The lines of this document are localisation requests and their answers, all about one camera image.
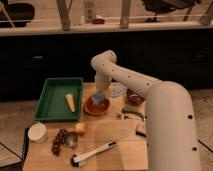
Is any yellow corn piece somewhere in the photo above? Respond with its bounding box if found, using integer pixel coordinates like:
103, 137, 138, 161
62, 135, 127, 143
65, 93, 75, 112

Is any dark red grapes bunch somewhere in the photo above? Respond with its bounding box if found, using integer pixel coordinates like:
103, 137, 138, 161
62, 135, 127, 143
51, 129, 67, 156

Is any small metal utensil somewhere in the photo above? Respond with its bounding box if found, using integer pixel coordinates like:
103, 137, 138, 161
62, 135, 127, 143
116, 113, 141, 120

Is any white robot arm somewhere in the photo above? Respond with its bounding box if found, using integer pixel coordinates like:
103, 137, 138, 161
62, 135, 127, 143
91, 50, 201, 171

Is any wooden cutting board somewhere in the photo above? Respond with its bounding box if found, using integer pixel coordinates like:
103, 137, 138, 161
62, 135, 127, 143
22, 82, 149, 171

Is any light blue cloth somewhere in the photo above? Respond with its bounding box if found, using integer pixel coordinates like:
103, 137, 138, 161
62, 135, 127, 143
111, 85, 127, 98

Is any blue sponge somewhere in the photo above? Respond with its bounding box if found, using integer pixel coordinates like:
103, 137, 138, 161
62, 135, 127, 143
91, 91, 105, 105

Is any green plastic tray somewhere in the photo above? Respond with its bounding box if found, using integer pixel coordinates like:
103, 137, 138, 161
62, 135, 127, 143
33, 77, 83, 122

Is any white round container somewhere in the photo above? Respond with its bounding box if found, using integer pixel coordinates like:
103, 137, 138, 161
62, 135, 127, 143
28, 123, 48, 143

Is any black office chair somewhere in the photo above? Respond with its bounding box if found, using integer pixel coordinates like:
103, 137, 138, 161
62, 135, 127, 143
141, 0, 202, 23

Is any green vegetable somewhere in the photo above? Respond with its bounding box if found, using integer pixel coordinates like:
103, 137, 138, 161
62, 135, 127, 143
121, 107, 145, 121

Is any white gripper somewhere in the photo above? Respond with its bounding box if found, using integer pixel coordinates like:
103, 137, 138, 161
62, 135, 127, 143
95, 77, 111, 99

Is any small orange fruit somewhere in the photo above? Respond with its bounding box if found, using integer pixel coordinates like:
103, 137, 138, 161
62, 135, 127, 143
75, 122, 86, 136

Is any black chair at left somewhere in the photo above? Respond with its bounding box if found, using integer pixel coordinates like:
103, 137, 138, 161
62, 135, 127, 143
0, 2, 35, 28

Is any dark red small bowl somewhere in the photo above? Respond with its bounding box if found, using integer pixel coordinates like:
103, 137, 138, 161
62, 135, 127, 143
126, 89, 145, 106

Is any small metal cup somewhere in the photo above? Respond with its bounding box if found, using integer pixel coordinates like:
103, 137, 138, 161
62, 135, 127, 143
64, 132, 78, 148

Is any black white handled brush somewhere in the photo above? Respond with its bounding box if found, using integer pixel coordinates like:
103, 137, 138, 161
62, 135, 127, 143
70, 141, 117, 167

